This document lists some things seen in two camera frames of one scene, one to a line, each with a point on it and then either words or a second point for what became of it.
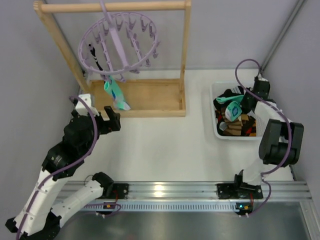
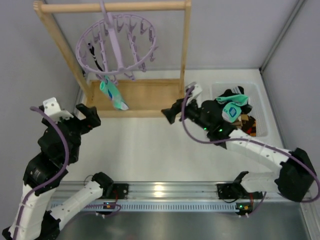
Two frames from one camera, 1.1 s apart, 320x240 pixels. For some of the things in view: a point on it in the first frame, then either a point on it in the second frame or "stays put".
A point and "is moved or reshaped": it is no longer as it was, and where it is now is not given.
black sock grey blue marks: (227, 93) is moved or reshaped
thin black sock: (93, 54) stays put
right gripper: (247, 100) -> (179, 108)
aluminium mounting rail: (277, 197) stays put
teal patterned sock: (233, 110) stays put
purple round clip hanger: (118, 44) stays put
